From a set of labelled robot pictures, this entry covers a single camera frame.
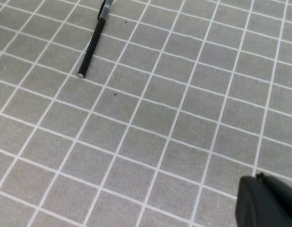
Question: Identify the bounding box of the black pen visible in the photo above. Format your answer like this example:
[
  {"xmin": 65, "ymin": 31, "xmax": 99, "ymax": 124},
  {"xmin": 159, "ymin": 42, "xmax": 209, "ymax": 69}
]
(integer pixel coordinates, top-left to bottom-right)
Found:
[{"xmin": 77, "ymin": 18, "xmax": 106, "ymax": 79}]

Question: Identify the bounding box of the grey grid tablecloth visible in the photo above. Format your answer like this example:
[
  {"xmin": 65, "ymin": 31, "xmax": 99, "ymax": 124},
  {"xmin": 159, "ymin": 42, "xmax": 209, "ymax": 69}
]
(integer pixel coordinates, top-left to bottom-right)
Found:
[{"xmin": 0, "ymin": 0, "xmax": 292, "ymax": 227}]

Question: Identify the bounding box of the clear black pen cap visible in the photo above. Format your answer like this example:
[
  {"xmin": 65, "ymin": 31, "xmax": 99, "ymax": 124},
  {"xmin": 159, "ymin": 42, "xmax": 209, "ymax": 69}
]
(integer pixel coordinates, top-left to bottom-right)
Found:
[{"xmin": 97, "ymin": 0, "xmax": 114, "ymax": 20}]

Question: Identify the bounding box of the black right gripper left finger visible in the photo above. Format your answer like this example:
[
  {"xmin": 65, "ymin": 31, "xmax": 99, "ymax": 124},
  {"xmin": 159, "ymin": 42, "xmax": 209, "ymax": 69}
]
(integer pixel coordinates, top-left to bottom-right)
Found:
[{"xmin": 235, "ymin": 176, "xmax": 276, "ymax": 227}]

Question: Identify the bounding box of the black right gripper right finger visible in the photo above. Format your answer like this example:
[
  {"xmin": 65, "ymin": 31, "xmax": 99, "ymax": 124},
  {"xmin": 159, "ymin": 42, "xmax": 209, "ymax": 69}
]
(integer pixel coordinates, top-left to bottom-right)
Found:
[{"xmin": 256, "ymin": 173, "xmax": 292, "ymax": 220}]

